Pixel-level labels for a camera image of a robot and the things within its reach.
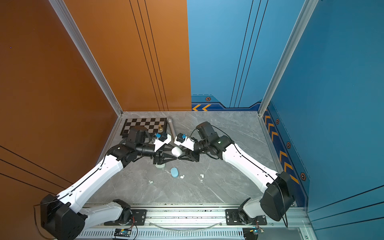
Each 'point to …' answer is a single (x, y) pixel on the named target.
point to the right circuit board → (252, 233)
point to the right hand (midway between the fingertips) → (180, 152)
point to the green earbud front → (150, 182)
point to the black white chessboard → (151, 124)
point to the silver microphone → (170, 122)
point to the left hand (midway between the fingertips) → (175, 152)
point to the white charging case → (176, 151)
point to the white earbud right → (202, 175)
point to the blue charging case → (174, 172)
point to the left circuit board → (122, 232)
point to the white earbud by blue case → (182, 177)
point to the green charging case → (160, 166)
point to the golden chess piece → (160, 128)
